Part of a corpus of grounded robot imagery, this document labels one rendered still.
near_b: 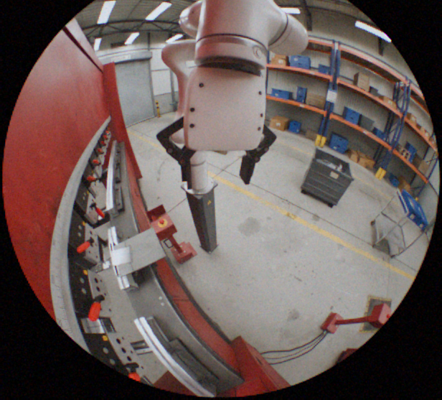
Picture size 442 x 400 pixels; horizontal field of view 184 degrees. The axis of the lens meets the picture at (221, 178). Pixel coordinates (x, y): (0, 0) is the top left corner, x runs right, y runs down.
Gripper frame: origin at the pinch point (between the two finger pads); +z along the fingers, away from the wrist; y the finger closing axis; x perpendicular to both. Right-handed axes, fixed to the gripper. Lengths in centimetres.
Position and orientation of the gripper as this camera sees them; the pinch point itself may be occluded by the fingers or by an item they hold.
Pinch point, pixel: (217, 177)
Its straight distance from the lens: 21.3
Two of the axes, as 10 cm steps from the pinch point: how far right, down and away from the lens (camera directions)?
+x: 2.5, 5.7, -7.8
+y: -9.6, 0.7, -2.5
